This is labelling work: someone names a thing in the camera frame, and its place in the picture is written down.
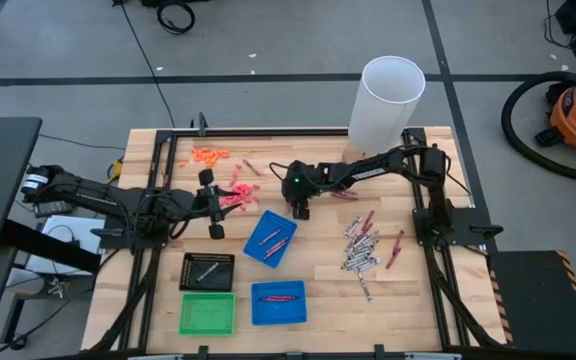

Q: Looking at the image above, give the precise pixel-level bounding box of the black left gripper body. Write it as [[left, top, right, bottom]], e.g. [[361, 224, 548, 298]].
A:
[[187, 168, 230, 241]]

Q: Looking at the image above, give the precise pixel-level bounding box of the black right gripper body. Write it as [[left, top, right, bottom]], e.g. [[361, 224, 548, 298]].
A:
[[281, 159, 325, 222]]

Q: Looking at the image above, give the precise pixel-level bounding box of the blue plastic slotted basket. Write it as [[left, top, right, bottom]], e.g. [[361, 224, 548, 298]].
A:
[[242, 209, 299, 270], [250, 279, 308, 327]]

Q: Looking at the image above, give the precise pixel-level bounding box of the grey crayon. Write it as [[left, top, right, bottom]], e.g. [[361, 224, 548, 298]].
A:
[[196, 261, 221, 283]]

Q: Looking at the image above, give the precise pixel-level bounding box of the round wooden lamp base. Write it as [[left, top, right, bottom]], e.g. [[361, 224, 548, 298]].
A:
[[341, 141, 369, 165]]

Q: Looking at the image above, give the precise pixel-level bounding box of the black plastic slotted basket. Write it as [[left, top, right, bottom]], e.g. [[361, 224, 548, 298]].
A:
[[178, 252, 236, 293]]

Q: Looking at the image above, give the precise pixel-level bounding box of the yellow clamp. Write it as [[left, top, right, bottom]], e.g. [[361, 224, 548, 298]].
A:
[[106, 157, 125, 185]]

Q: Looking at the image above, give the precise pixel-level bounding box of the green plastic slotted basket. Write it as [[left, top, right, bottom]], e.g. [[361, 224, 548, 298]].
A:
[[178, 292, 237, 337]]

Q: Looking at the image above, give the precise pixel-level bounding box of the white cylindrical lamp shade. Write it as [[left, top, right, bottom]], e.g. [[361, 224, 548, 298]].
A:
[[347, 55, 427, 155]]

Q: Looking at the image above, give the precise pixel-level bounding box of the white box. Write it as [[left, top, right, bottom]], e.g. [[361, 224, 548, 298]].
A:
[[24, 214, 105, 277]]

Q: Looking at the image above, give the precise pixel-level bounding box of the black power adapter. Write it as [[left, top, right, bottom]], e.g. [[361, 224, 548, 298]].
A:
[[32, 198, 75, 219]]

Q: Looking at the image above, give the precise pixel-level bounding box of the black desk leg beam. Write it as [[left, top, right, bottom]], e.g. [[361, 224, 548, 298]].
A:
[[0, 218, 102, 275]]

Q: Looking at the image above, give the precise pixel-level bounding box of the bunch of keys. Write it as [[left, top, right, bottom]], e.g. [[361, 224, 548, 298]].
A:
[[45, 276, 68, 300]]

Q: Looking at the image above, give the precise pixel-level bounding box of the black desk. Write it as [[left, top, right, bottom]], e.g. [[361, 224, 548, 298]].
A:
[[0, 116, 44, 253]]

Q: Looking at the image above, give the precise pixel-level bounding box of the black hazard-striped platform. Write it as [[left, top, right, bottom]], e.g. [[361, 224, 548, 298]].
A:
[[487, 249, 576, 357]]

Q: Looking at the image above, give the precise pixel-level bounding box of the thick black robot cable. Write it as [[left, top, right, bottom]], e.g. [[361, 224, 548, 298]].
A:
[[268, 161, 292, 188]]

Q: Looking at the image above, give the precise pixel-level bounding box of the black aluminium table frame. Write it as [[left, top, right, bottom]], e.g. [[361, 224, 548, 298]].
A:
[[90, 127, 507, 360]]

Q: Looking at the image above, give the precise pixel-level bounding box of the black clamp bracket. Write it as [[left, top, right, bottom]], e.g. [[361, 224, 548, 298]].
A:
[[191, 111, 210, 138]]

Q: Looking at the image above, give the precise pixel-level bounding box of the thin grey cable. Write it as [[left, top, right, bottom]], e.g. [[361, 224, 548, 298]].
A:
[[37, 132, 128, 151]]

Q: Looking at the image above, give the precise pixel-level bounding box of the black floor cable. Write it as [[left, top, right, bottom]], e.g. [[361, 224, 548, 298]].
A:
[[112, 0, 177, 129]]

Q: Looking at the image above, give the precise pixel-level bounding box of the coiled black cable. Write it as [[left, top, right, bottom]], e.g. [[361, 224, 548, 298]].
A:
[[155, 0, 197, 36]]

